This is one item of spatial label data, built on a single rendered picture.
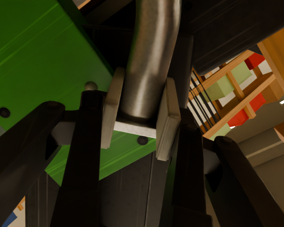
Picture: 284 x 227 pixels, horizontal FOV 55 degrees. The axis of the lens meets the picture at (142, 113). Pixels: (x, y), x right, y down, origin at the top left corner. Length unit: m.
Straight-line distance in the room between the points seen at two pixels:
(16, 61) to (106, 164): 0.12
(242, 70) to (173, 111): 3.62
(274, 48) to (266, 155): 6.83
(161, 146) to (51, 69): 0.12
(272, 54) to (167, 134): 0.87
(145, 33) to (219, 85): 3.24
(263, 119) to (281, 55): 8.63
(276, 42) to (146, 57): 0.85
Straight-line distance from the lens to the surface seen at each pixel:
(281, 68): 1.02
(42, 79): 0.24
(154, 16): 0.18
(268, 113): 9.59
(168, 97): 0.17
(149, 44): 0.18
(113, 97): 0.15
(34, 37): 0.23
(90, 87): 0.23
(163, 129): 0.16
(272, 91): 4.14
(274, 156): 7.80
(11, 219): 6.47
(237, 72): 3.68
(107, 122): 0.15
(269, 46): 1.00
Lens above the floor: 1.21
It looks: 5 degrees up
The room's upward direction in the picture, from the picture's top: 148 degrees clockwise
